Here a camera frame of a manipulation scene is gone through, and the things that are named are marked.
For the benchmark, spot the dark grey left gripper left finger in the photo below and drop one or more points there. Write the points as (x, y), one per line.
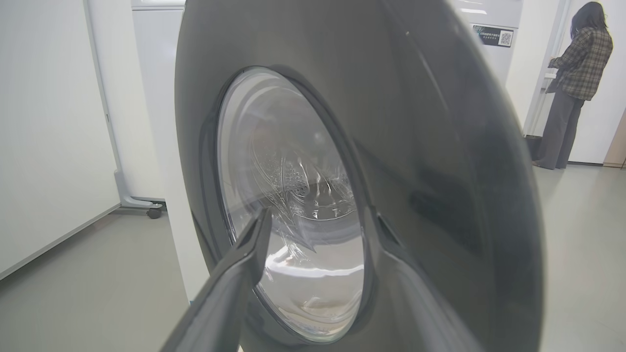
(220, 303)

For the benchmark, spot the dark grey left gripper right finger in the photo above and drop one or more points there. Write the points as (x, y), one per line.
(420, 313)

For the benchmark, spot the washing machine door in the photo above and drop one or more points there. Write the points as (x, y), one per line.
(440, 146)

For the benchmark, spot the white front-load washing machine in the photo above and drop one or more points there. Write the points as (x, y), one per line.
(151, 98)

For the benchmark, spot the white wheeled partition panel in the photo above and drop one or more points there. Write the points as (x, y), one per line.
(137, 146)

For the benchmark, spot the black QR code sticker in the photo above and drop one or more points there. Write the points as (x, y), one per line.
(489, 35)

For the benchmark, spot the person in plaid shirt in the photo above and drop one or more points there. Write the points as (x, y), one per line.
(584, 58)

